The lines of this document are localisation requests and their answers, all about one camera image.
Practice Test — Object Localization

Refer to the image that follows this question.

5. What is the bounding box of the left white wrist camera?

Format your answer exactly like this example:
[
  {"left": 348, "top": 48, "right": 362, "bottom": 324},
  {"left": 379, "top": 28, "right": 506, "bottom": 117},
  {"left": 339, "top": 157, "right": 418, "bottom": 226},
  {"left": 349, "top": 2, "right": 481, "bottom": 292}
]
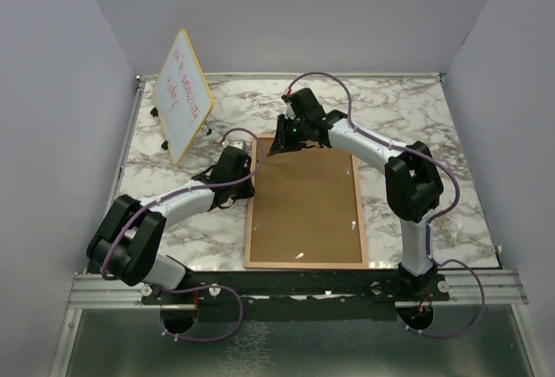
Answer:
[{"left": 222, "top": 139, "right": 249, "bottom": 152}]

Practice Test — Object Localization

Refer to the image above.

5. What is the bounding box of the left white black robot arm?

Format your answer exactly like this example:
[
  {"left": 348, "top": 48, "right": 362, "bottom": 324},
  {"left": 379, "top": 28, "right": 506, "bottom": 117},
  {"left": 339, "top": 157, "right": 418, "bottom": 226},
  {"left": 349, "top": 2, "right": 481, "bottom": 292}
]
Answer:
[{"left": 87, "top": 146, "right": 254, "bottom": 303}]

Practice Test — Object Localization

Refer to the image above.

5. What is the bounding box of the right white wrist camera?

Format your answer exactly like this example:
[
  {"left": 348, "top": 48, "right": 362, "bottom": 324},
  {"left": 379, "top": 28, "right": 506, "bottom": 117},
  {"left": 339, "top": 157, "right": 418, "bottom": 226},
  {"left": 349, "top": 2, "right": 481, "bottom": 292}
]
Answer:
[{"left": 285, "top": 101, "right": 297, "bottom": 120}]

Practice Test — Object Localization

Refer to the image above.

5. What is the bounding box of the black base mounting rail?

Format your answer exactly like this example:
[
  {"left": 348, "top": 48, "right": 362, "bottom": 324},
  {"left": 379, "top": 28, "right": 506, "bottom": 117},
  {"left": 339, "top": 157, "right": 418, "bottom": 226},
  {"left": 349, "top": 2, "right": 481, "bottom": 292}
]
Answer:
[{"left": 142, "top": 270, "right": 449, "bottom": 322}]

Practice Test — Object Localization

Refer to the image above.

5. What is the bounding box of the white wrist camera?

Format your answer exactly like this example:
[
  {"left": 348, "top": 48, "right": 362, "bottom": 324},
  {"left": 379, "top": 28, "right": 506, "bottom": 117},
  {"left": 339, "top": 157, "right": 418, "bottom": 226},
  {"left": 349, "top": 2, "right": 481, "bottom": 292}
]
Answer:
[
  {"left": 285, "top": 101, "right": 297, "bottom": 120},
  {"left": 222, "top": 139, "right": 249, "bottom": 152}
]

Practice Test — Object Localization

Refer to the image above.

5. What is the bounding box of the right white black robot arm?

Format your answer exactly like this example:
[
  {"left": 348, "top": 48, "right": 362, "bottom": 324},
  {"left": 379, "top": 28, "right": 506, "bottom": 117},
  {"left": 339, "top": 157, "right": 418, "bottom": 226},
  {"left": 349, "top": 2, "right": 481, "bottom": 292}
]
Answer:
[{"left": 270, "top": 88, "right": 444, "bottom": 300}]

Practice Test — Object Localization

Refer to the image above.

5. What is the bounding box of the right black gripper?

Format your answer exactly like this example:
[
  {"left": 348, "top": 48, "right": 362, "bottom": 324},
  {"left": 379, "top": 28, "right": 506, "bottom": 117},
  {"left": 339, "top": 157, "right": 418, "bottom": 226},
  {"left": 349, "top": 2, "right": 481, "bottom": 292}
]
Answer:
[{"left": 271, "top": 115, "right": 308, "bottom": 154}]

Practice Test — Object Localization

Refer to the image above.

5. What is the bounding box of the small yellow-framed whiteboard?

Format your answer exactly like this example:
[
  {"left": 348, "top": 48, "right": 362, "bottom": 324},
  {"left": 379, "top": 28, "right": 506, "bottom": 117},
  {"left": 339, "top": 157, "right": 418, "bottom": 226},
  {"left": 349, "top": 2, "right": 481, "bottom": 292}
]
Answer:
[{"left": 153, "top": 29, "right": 214, "bottom": 166}]

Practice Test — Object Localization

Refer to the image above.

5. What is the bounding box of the pink picture frame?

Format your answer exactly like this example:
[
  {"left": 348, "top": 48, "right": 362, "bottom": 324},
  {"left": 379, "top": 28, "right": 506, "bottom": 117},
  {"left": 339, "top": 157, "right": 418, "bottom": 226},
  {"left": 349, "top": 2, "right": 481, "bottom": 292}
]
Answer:
[{"left": 244, "top": 133, "right": 369, "bottom": 270}]

